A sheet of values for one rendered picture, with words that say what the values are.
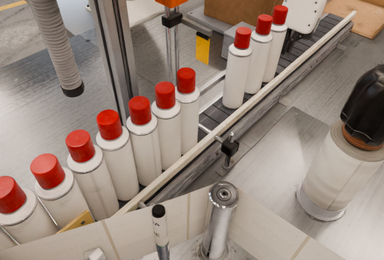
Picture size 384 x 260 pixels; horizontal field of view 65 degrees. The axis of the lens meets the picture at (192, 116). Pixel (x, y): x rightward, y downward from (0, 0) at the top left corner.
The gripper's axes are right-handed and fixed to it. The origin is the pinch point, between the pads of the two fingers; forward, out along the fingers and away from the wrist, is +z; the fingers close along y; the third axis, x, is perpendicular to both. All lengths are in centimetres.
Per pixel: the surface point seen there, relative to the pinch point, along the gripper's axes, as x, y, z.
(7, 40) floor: 22, -235, 92
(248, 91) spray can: -14.3, 0.2, 10.9
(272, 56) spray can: -10.3, 1.2, 1.3
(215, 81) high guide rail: -26.0, -3.4, 7.7
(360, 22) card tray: 54, 5, -8
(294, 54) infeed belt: 10.3, -0.3, 3.3
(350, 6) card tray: 64, -3, -11
